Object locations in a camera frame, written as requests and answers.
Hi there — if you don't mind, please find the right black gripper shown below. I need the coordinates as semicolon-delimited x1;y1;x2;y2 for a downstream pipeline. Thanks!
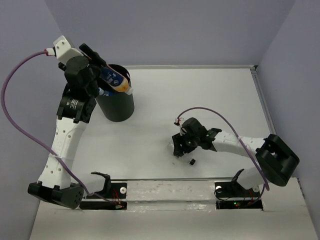
171;130;199;157

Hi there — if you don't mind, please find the clear bottle black label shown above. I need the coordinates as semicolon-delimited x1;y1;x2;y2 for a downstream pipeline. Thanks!
167;141;196;166

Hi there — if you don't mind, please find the orange bottle blue label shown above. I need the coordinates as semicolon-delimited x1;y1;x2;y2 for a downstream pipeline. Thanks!
100;64;133;95

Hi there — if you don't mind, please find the blue label water bottle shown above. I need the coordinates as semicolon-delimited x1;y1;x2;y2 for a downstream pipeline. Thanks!
98;87;115;97

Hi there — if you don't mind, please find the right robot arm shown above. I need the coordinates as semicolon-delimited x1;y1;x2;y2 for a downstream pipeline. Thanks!
172;117;300;196

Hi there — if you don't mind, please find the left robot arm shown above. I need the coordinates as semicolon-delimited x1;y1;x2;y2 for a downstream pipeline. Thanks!
27;40;111;209

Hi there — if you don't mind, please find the black cylindrical bin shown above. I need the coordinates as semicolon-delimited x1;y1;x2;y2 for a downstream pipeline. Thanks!
96;64;135;122

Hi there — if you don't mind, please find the clear tape strip front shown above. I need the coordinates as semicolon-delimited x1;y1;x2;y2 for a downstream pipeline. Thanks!
126;180;216;212

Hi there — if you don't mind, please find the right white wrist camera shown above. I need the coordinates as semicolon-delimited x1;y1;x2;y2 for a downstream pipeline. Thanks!
173;117;185;136

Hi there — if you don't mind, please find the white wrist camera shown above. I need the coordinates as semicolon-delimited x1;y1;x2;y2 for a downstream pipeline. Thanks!
173;117;185;136
44;35;84;65

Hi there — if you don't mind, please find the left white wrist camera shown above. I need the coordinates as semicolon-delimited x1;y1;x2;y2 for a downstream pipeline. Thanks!
44;35;84;65

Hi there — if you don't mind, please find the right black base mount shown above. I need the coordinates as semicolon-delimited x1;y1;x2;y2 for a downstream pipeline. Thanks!
213;169;263;210

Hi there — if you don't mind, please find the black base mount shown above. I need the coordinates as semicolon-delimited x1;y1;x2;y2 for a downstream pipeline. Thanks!
213;169;263;210
79;181;128;211

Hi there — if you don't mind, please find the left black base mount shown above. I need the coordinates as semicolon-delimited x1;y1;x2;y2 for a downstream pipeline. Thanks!
79;181;128;211

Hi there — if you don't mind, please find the aluminium rail right edge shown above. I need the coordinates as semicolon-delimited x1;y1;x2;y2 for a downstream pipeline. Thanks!
250;67;277;134

